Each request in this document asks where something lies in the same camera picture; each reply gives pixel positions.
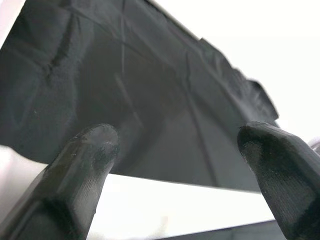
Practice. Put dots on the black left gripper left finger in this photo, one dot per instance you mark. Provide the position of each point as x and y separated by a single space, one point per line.
65 187

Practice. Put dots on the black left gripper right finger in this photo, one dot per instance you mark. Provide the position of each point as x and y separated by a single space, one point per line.
287 180

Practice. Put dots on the black tablecloth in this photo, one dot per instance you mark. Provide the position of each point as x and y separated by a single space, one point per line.
150 100

